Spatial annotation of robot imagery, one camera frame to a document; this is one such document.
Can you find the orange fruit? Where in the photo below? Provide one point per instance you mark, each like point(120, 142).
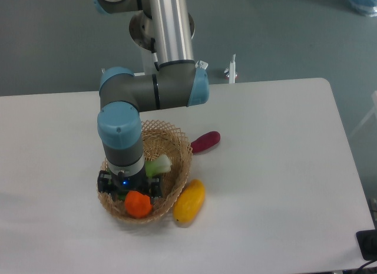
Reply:
point(137, 204)

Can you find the white frame at right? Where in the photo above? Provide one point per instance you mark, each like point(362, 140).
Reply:
point(371, 113)

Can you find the green bok choy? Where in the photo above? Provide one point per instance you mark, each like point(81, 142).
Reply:
point(153, 168)

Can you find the blue plastic bag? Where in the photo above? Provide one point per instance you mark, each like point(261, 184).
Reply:
point(364, 7)

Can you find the purple sweet potato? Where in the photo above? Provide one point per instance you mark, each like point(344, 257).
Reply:
point(205, 142)

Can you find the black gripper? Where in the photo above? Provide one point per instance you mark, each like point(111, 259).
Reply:
point(114, 184)

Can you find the yellow mango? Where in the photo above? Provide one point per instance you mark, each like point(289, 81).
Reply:
point(189, 202)

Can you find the white levelling foot post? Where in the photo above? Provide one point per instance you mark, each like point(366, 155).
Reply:
point(230, 72)

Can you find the woven wicker basket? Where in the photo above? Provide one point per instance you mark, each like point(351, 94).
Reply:
point(159, 137)

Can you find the black device at edge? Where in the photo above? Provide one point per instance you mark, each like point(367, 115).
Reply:
point(367, 243)

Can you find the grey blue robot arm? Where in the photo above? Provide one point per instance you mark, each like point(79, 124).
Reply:
point(176, 82)

